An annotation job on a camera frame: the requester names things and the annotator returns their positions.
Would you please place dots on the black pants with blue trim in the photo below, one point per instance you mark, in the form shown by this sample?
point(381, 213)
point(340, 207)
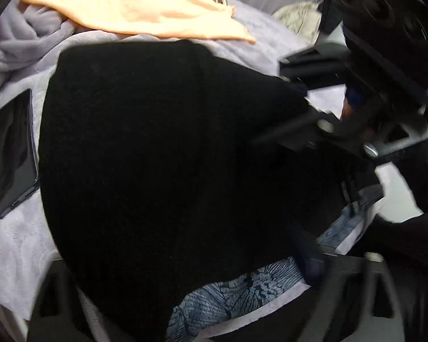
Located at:
point(164, 167)

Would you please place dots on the lavender fleece blanket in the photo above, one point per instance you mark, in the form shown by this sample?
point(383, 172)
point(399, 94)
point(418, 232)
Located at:
point(14, 256)

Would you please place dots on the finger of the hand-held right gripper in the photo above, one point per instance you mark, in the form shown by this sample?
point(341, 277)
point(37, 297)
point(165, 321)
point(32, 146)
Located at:
point(299, 131)
point(306, 66)

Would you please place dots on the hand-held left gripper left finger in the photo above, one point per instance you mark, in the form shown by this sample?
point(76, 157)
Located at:
point(46, 302)

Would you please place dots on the black smartphone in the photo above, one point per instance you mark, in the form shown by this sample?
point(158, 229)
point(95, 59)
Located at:
point(14, 153)

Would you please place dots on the peach cloth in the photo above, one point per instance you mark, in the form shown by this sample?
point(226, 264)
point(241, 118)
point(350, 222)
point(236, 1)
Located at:
point(128, 3)

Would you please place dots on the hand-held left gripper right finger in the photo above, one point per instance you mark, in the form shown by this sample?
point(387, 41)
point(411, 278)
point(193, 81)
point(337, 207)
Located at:
point(342, 292)

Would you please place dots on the cream jacket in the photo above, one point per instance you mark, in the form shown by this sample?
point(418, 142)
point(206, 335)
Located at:
point(299, 17)

